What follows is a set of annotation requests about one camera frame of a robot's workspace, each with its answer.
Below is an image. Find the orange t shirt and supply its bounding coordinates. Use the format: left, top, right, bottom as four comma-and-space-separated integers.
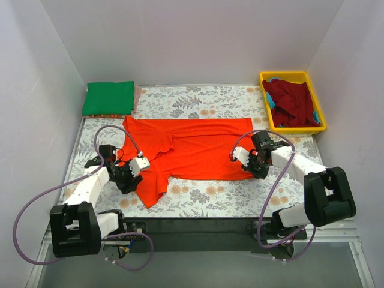
119, 116, 253, 208

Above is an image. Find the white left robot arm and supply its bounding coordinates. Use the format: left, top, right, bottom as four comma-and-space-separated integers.
50, 145, 150, 258

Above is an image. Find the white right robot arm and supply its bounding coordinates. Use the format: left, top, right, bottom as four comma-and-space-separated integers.
240, 131, 356, 239

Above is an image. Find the dark red t shirt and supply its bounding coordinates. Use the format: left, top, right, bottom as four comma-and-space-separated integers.
262, 79, 316, 128

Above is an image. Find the folded green t shirt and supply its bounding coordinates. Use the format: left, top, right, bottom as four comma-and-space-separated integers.
82, 81, 136, 116

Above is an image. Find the folded pink t shirt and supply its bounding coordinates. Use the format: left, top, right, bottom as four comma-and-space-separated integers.
86, 84, 142, 119

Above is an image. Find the yellow plastic bin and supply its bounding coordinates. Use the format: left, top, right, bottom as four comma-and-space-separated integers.
260, 71, 327, 134

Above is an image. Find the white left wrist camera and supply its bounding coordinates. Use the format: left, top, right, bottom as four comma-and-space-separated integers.
128, 152, 150, 177

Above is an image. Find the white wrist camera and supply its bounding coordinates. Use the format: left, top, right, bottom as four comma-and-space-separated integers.
128, 152, 150, 177
230, 146, 250, 167

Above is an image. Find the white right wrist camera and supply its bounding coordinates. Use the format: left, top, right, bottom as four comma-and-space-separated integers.
230, 146, 250, 167

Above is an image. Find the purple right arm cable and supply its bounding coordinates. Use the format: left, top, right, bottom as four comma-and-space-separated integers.
230, 129, 316, 262

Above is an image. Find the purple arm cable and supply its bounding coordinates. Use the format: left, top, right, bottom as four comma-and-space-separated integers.
12, 125, 154, 271
230, 129, 316, 262

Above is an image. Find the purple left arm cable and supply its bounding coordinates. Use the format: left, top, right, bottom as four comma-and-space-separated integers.
12, 125, 154, 271

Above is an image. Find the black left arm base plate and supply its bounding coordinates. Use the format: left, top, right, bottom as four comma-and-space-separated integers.
122, 221, 147, 241

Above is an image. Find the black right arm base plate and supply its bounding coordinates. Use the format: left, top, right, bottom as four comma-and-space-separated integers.
245, 221, 298, 241

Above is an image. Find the aluminium frame rail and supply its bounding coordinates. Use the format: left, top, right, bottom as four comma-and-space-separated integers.
28, 218, 374, 287

